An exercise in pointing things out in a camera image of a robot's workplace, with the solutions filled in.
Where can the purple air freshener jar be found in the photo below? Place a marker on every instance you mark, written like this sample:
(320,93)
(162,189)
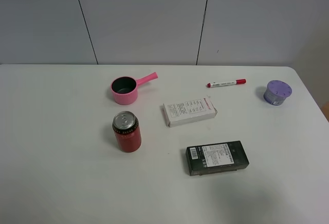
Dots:
(277,92)

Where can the white cardboard box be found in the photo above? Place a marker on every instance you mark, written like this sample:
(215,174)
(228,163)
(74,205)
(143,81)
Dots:
(185,112)

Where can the pink toy saucepan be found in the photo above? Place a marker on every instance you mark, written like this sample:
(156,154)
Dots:
(125,89)

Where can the red soda can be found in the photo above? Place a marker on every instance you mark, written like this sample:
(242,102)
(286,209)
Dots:
(126,129)

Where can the red whiteboard marker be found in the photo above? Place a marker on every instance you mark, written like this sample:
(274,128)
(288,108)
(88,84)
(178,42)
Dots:
(227,83)

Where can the black battery pack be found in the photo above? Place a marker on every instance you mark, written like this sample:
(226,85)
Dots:
(216,158)

